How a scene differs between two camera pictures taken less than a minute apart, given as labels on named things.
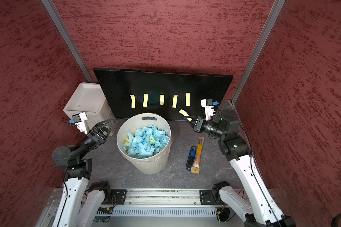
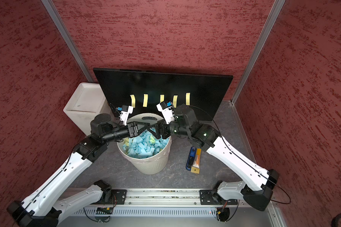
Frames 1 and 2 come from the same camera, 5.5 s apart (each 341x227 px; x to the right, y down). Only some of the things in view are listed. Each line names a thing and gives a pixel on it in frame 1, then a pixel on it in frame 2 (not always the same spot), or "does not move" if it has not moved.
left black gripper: x=97 y=137 to x=133 y=130
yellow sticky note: x=188 y=99 does not move
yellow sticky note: x=174 y=101 does not move
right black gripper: x=198 y=122 to x=160 y=125
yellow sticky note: x=133 y=101 does not move
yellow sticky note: x=145 y=104 does not move
